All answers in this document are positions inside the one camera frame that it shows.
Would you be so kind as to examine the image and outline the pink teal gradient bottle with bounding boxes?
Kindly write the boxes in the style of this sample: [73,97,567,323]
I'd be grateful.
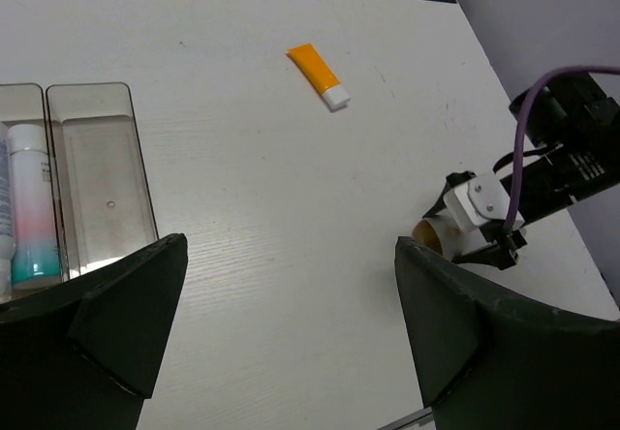
[8,124,62,291]

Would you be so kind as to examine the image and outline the white egg bottle gold cap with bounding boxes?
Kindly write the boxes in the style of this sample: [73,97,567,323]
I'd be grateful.
[412,210,484,261]

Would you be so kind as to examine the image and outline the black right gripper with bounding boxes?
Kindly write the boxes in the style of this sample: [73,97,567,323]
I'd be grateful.
[454,143,619,270]

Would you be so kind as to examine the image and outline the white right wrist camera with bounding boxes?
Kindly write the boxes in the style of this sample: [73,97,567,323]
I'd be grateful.
[443,171,510,232]

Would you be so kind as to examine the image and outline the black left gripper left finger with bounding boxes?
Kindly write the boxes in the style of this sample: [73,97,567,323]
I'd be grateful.
[1,233,188,429]

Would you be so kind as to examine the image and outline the orange tube white cap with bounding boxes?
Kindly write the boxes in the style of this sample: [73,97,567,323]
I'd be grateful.
[287,44,351,110]

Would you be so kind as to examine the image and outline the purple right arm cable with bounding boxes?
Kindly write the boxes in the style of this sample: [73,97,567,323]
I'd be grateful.
[503,64,620,230]

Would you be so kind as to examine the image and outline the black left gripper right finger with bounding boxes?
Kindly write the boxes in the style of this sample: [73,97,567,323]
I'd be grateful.
[394,236,619,429]

